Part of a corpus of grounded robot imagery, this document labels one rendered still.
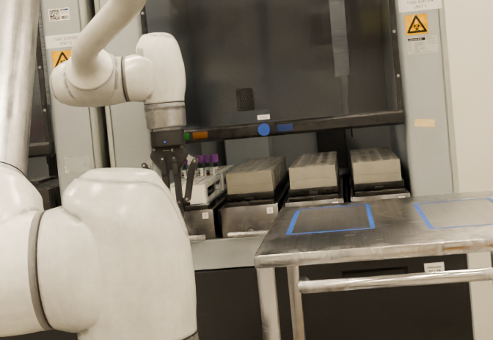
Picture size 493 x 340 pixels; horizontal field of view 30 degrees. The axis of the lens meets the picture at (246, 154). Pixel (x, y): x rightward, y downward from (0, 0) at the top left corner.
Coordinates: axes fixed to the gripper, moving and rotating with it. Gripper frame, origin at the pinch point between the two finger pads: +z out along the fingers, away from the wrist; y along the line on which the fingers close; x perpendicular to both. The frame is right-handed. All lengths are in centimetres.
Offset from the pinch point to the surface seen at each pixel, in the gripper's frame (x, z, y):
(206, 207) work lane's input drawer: -12.3, -1.0, -5.2
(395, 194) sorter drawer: -12, 0, -49
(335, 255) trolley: 68, -1, -36
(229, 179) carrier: -19.1, -6.6, -10.4
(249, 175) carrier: -19.1, -7.2, -15.2
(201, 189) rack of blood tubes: -15.4, -5.2, -3.9
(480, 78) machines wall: -131, -26, -88
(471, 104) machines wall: -132, -17, -85
